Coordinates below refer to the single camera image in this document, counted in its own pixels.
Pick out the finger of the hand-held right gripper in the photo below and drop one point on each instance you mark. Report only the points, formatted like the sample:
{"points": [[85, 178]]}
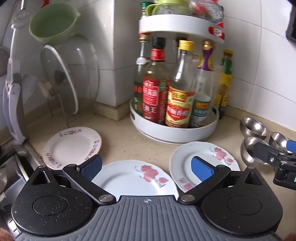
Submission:
{"points": [[291, 146], [264, 151]]}

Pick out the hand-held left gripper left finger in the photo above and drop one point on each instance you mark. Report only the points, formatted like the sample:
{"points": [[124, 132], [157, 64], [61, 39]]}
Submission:
{"points": [[92, 165]]}

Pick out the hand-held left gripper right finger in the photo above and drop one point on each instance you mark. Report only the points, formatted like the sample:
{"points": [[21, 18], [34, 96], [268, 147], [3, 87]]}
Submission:
{"points": [[202, 169]]}

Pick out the stainless steel bowl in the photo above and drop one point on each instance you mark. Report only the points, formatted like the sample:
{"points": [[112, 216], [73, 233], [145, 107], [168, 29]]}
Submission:
{"points": [[278, 140], [253, 128], [248, 154]]}

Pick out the white plate with pink blossoms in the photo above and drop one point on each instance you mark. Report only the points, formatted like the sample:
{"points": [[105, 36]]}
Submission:
{"points": [[129, 180], [182, 160]]}

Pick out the floral rimmed white plate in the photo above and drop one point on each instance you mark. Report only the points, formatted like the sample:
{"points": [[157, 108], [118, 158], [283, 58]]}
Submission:
{"points": [[71, 147]]}

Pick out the yellow-capped red gold label bottle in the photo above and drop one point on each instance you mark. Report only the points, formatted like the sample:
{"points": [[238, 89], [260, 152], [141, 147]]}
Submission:
{"points": [[179, 106]]}

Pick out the clear bottle with purple neck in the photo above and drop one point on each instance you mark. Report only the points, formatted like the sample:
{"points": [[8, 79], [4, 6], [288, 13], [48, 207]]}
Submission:
{"points": [[203, 92]]}

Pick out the yellow-capped green label bottle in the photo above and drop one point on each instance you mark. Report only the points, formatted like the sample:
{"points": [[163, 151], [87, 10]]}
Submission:
{"points": [[226, 78]]}

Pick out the red-capped red label bottle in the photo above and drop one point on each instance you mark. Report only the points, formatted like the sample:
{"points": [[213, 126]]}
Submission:
{"points": [[155, 97]]}

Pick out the glass pot lid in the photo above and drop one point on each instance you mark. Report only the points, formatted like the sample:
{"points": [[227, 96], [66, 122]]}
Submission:
{"points": [[69, 69]]}

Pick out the pale lavender plastic holder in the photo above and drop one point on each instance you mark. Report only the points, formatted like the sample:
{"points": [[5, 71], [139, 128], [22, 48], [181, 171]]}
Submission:
{"points": [[13, 104]]}

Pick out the clear bottle red green label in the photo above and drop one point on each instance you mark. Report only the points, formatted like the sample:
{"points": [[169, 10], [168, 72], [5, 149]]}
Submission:
{"points": [[140, 69]]}

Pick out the red white packet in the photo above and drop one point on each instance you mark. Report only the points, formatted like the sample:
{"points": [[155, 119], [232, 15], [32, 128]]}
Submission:
{"points": [[217, 31]]}

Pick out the green plastic bowl with spout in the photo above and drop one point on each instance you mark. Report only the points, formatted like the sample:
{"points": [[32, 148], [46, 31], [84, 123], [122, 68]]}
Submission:
{"points": [[52, 25]]}

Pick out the white two-tier rotating rack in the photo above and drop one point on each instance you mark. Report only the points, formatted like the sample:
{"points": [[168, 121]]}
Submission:
{"points": [[175, 23]]}

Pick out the clear packet with red print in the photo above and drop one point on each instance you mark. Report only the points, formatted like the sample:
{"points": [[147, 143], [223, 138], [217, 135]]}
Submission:
{"points": [[204, 9]]}

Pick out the green-lidded glass jar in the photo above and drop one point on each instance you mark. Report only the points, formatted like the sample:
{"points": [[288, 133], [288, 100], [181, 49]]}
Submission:
{"points": [[168, 7]]}

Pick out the green-capped bottle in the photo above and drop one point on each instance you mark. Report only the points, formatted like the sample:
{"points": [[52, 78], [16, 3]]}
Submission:
{"points": [[146, 8]]}

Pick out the black wall fixture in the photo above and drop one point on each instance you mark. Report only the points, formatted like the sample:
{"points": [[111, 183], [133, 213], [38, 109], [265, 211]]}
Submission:
{"points": [[291, 27]]}

